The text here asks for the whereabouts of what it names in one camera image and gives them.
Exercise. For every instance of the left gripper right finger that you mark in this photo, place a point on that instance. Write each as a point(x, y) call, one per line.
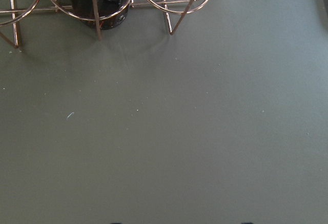
point(247, 223)

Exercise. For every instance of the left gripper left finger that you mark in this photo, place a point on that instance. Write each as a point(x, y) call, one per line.
point(115, 223)

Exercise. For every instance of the copper wire bottle rack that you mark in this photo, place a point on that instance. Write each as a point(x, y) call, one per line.
point(174, 12)

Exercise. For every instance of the tea bottle front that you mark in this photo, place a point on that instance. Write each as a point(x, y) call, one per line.
point(84, 8)

